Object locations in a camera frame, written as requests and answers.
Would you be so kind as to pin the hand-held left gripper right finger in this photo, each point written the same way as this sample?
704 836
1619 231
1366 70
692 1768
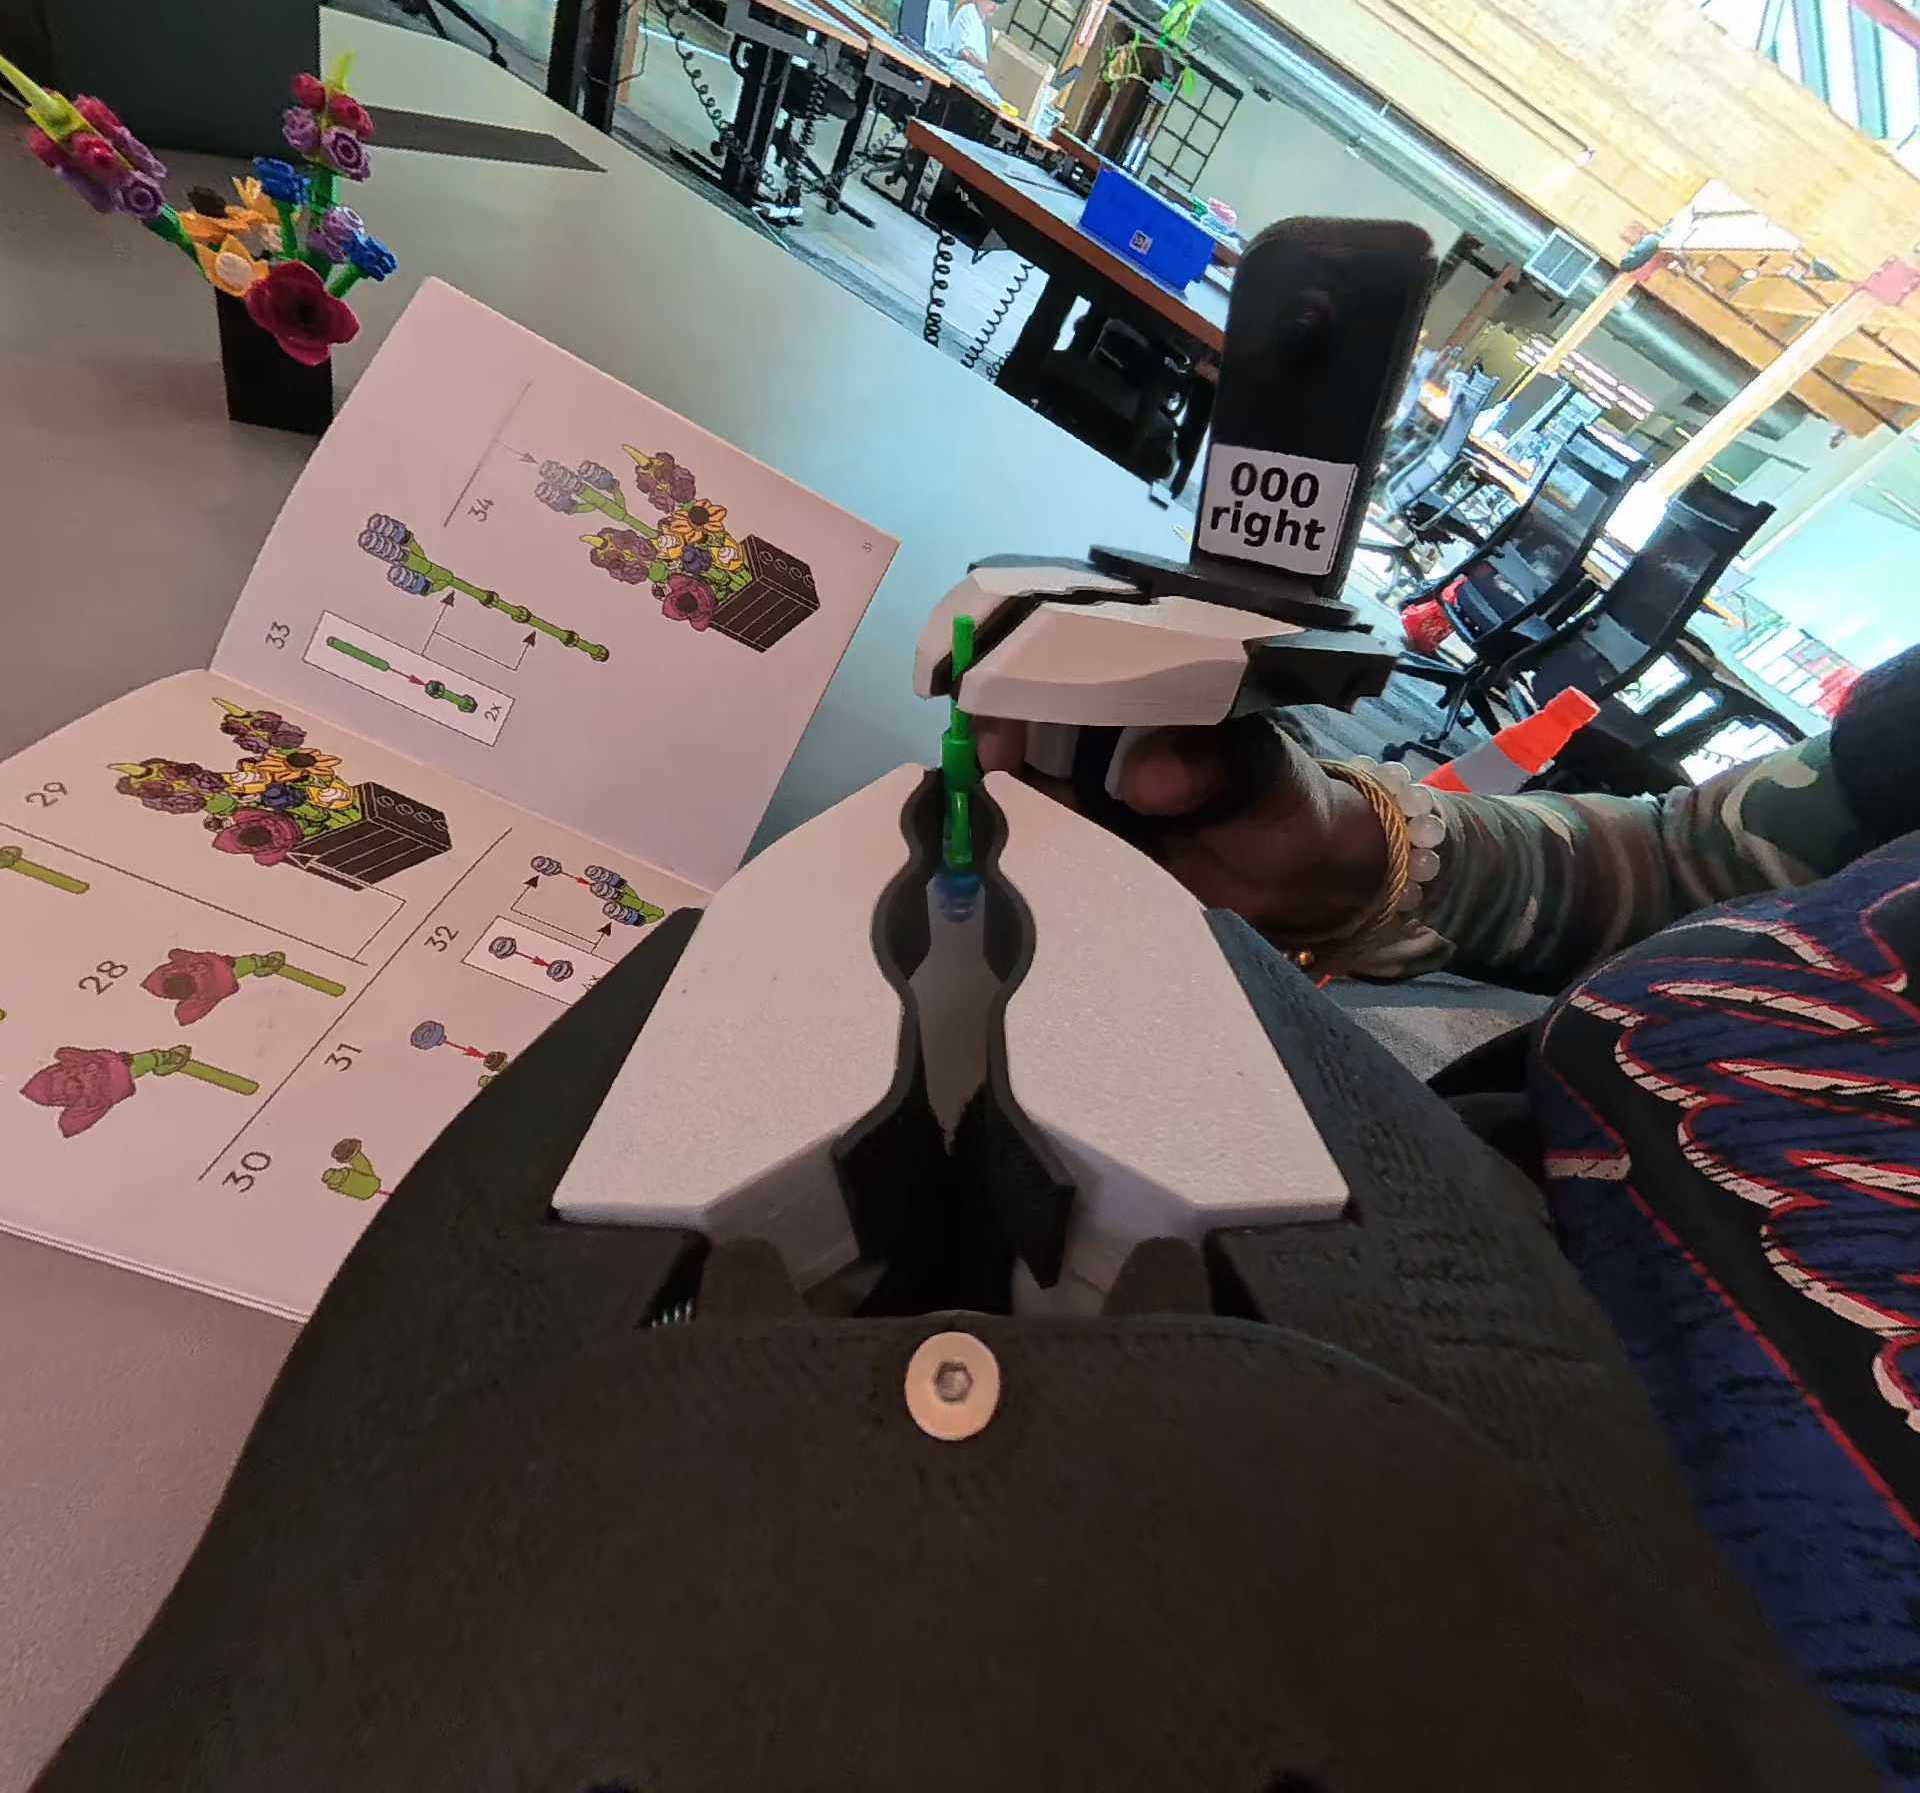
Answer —
1170 1057

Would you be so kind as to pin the black rectangular block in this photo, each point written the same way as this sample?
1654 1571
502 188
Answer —
150 8

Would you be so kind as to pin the person's right forearm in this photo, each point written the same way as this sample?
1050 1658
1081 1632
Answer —
1619 833

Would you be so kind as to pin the blue storage bin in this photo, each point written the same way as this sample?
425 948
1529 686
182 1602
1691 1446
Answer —
1148 225

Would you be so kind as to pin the black office chair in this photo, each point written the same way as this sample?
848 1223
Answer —
1651 578

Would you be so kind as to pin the wooden office desk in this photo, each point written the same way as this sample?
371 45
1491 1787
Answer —
780 8

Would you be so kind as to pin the person's black lettered jersey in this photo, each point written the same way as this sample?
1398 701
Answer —
1741 1222

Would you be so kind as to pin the lego instruction booklet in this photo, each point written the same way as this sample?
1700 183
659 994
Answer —
375 774

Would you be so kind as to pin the green lego sprig blue buds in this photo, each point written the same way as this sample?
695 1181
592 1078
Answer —
956 900

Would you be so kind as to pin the green potted plant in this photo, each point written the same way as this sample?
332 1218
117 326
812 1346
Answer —
1156 61

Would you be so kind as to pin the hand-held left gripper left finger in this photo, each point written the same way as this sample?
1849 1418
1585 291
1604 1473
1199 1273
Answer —
752 1057

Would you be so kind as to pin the person's right hand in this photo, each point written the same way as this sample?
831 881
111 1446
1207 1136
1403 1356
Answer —
1275 847

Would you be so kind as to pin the lego flower bouquet model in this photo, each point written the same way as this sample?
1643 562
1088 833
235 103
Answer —
277 382

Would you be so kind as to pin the green lego connector piece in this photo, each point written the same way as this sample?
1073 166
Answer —
961 802

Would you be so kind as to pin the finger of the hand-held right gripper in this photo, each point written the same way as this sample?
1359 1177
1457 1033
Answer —
1097 660
1050 587

